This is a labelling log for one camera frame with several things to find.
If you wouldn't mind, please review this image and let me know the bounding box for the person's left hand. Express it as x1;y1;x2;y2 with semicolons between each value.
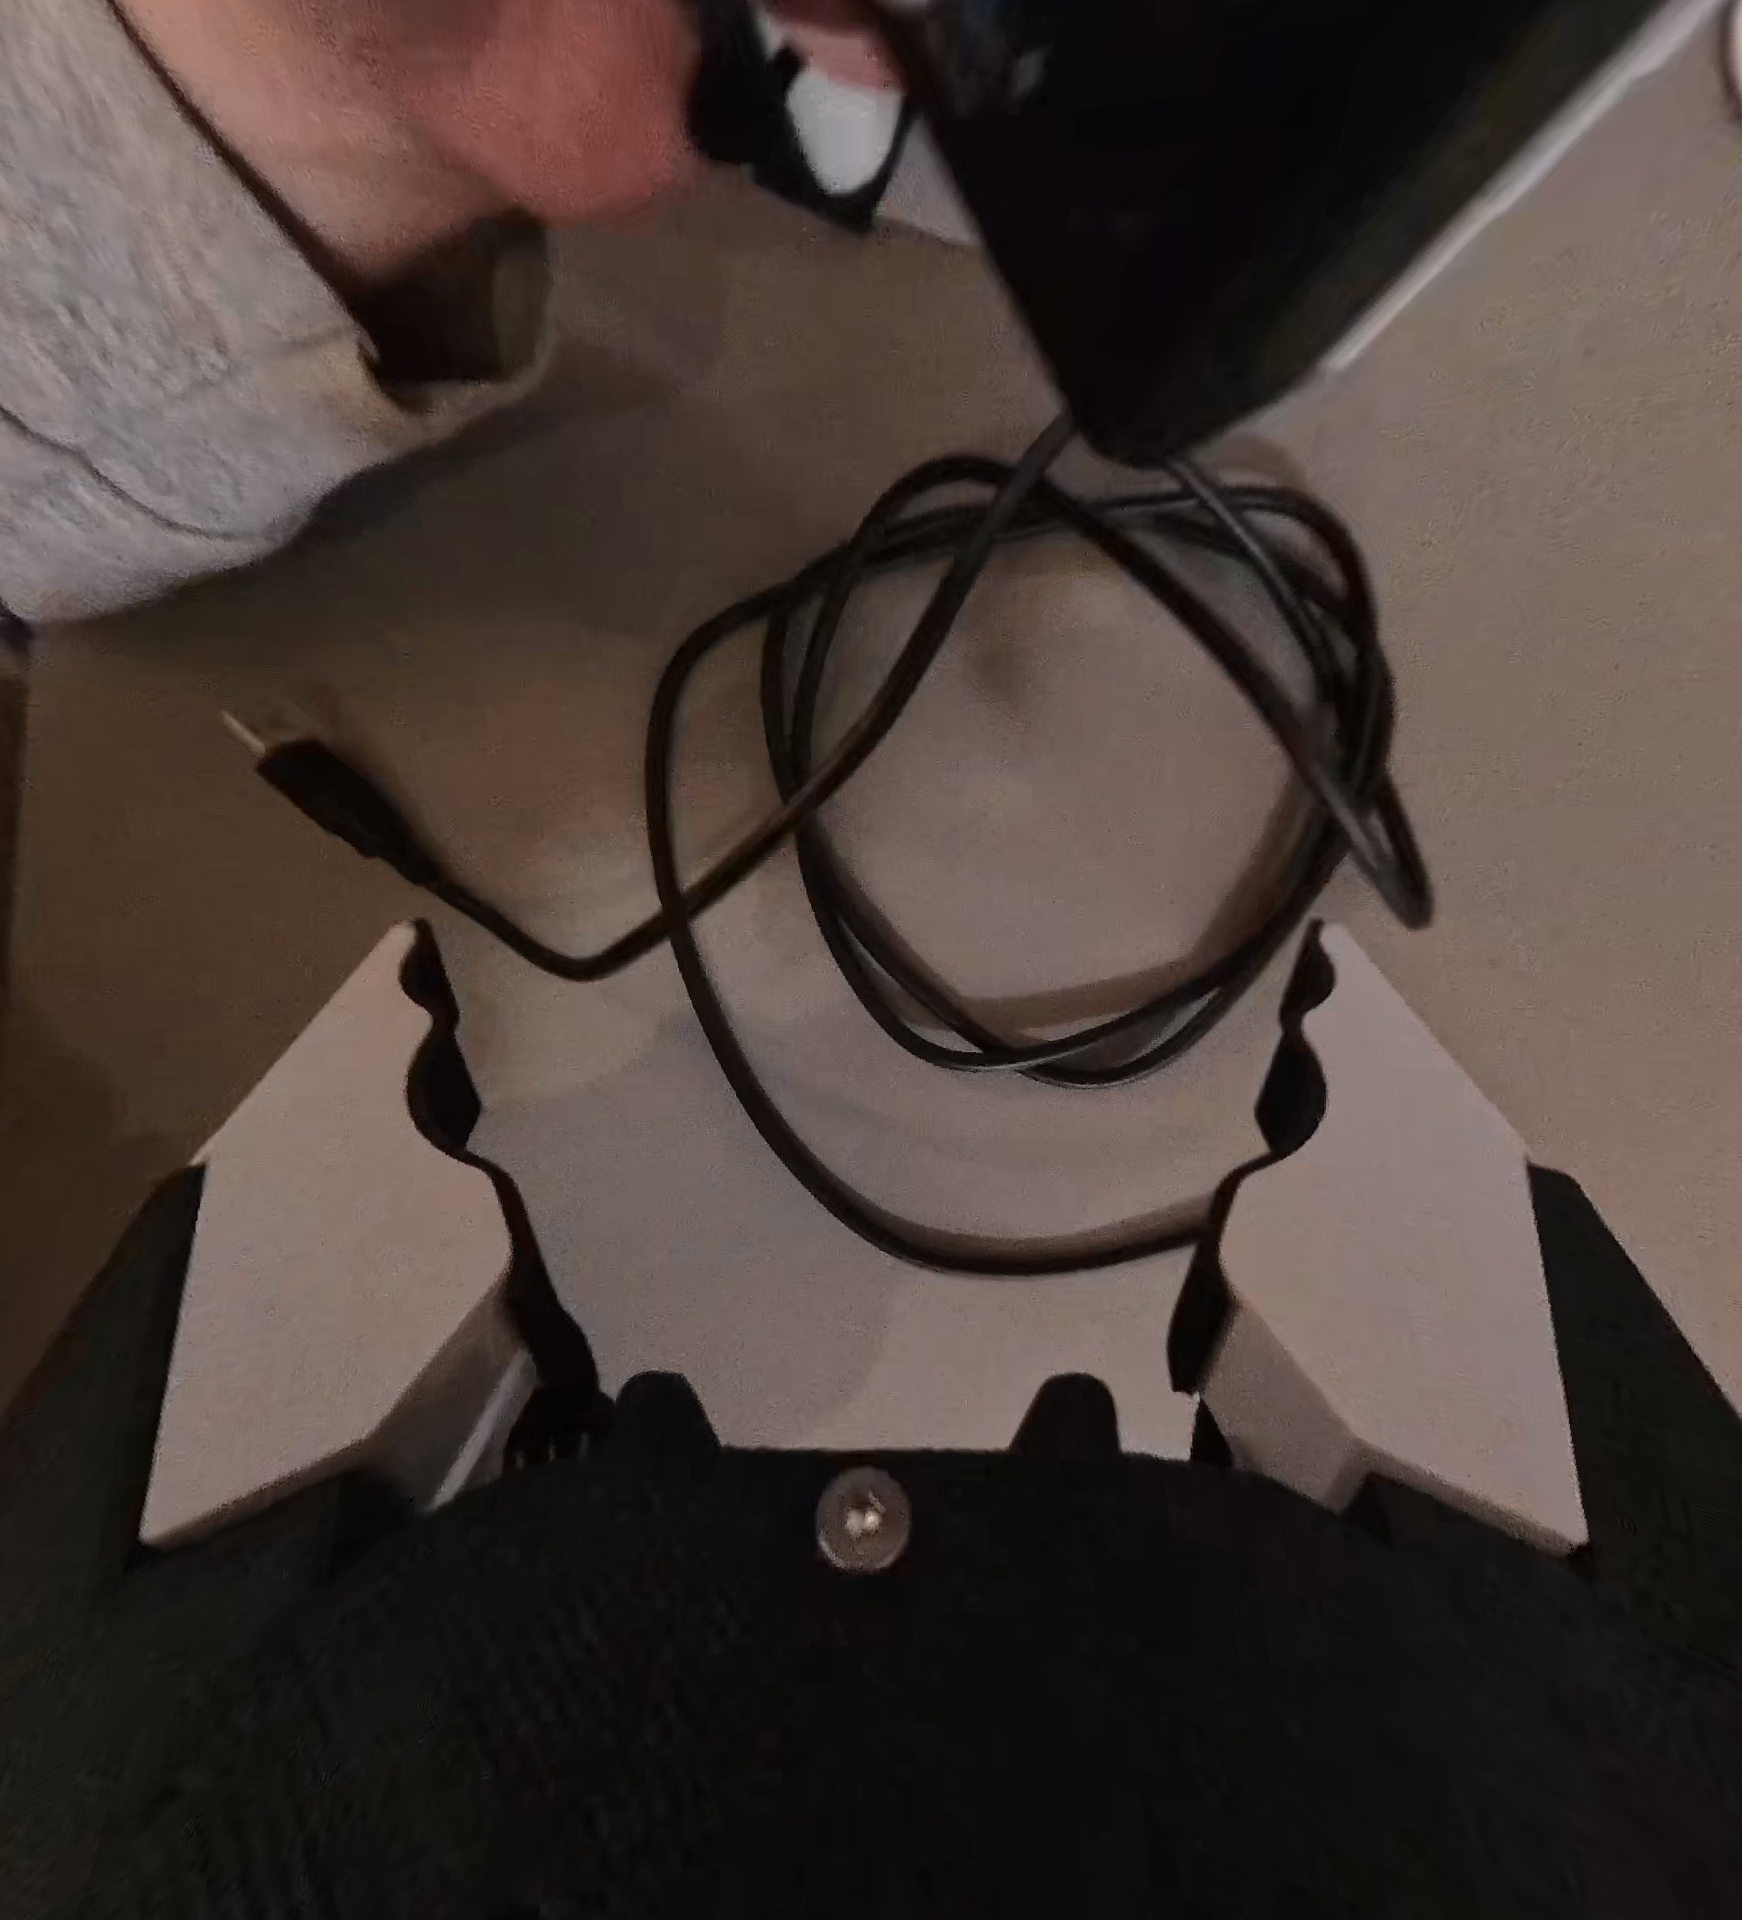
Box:
119;0;902;296

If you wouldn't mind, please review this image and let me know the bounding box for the black usb cable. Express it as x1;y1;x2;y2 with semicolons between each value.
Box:
219;412;1434;1278

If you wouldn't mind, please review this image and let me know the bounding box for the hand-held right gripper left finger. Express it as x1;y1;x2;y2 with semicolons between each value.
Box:
135;920;609;1552

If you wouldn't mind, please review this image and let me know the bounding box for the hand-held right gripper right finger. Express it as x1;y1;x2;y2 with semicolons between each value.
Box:
1168;920;1594;1555

